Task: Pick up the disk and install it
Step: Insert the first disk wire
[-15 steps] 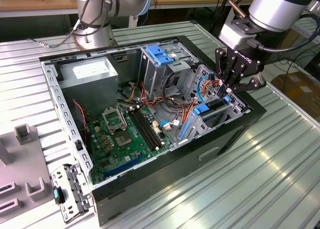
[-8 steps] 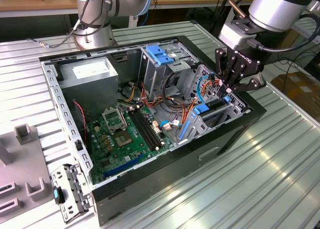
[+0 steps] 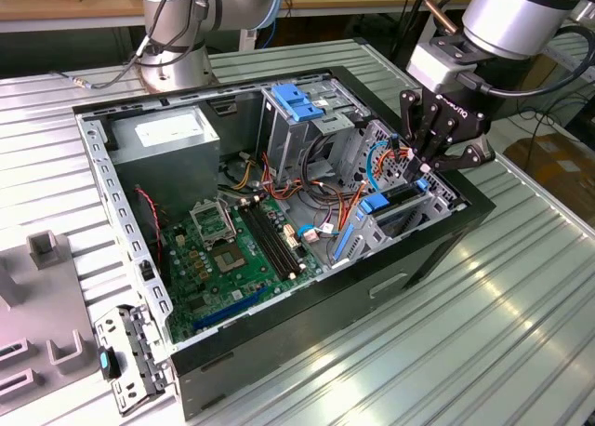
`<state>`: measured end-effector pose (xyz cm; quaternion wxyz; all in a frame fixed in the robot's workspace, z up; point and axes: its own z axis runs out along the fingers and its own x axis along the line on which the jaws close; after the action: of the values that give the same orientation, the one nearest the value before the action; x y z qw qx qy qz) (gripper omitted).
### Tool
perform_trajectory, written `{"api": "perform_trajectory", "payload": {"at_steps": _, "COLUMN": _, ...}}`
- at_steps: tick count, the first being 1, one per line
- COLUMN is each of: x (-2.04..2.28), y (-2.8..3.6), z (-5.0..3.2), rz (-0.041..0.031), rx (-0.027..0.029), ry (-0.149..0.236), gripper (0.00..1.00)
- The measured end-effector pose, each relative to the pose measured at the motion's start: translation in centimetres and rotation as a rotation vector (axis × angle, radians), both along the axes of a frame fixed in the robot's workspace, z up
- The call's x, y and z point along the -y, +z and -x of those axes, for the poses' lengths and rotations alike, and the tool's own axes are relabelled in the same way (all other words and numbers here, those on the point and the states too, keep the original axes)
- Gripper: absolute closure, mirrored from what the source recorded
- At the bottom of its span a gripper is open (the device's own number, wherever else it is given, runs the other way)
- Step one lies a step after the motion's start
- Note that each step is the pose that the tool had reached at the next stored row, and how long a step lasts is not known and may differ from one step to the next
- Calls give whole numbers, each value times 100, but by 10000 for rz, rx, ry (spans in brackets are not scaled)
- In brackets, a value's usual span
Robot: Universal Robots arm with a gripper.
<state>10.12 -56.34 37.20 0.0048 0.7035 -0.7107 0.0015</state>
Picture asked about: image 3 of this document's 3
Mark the orange red wire bundle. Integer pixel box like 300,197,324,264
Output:
259,152,303,202

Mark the black camera cable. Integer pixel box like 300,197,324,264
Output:
456,23,595,100

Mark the metal slat side table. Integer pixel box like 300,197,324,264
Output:
541,20,595,115

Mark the green motherboard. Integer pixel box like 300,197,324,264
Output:
160,195,326,346

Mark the silver drive cage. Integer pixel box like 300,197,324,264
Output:
257,79,371,190

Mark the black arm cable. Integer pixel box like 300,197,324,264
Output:
48,0,210,91

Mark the red black twisted wire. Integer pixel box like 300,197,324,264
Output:
133,187,164,267

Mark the yellow black wire bundle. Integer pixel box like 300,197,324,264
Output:
231,158,258,191

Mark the blue plastic cage latch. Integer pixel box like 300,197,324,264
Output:
271,84,324,124

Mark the black open PC case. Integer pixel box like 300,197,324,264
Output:
72,64,496,422

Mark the silver card retention bracket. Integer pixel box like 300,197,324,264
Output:
92,303,177,418

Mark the CPU socket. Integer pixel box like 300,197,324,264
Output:
211,242,250,276

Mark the blue expansion slot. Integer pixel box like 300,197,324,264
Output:
192,285,270,333

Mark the hard disk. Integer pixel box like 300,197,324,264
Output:
331,178,431,265

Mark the coloured power wire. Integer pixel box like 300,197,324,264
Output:
340,144,431,234

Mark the silver socket cover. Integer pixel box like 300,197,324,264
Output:
187,199,235,249

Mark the blue data wire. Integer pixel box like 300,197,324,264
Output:
365,135,400,193
297,223,336,244

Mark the grey parts rack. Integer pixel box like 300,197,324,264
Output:
0,229,101,402

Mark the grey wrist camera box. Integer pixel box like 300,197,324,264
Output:
405,41,487,96

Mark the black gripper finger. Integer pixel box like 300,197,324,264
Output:
424,136,496,175
398,89,427,182

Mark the black tool with blue ring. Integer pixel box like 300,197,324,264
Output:
96,345,123,381

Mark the flat cardboard box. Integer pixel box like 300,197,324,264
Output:
503,135,595,209

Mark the black RAM slot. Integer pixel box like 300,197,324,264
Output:
244,203,296,277
257,199,306,270
250,201,300,273
238,204,292,281

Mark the grey power supply unit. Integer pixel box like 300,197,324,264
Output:
105,104,221,222

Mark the silver disk bay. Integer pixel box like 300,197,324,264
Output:
324,118,469,272

